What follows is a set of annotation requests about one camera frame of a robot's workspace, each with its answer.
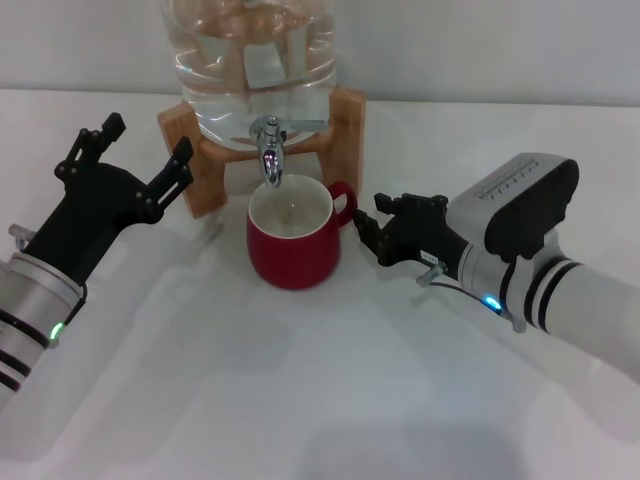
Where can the grey black wrist camera box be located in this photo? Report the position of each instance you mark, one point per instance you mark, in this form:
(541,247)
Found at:
(530,205)

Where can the chrome faucet tap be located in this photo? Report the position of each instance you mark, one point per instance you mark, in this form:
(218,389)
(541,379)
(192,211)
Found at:
(272,160)

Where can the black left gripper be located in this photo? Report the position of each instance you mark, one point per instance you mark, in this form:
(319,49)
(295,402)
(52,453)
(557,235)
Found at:
(80,220)

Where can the small clear metal plug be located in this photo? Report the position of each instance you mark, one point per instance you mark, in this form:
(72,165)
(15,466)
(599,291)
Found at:
(19,236)

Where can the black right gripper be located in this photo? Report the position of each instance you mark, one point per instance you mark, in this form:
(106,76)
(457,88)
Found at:
(420,235)

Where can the glass water dispenser jar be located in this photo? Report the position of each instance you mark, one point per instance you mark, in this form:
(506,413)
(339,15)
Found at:
(225,85)

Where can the red ceramic cup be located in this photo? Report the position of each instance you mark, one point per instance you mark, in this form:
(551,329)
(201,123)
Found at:
(292,260)

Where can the wooden dispenser stand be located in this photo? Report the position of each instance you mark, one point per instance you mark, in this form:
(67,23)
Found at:
(345,135)

